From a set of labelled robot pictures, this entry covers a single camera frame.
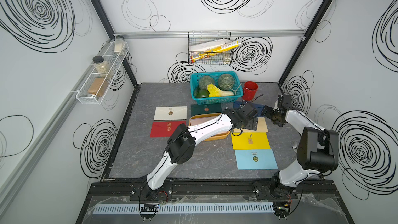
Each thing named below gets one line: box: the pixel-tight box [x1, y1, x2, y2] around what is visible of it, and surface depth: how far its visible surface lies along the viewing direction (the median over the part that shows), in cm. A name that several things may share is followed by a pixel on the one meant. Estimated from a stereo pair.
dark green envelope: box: [190, 103, 223, 118], surface depth 107 cm
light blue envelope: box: [234, 148, 279, 170], surface depth 87 cm
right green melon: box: [218, 73, 235, 91], surface depth 111 cm
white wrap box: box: [188, 38, 233, 52], surface depth 90 cm
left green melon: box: [199, 75, 215, 90], surface depth 110 cm
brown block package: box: [87, 77, 109, 97], surface depth 69 cm
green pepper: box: [195, 88, 210, 98], surface depth 105 cm
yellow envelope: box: [231, 131, 271, 150], surface depth 93 cm
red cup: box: [242, 80, 259, 102], surface depth 107 cm
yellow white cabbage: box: [207, 83, 235, 98], surface depth 107 cm
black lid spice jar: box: [92, 55, 113, 79], surface depth 72 cm
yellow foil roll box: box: [190, 40, 243, 63], surface depth 86 cm
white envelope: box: [153, 106, 188, 121], surface depth 105 cm
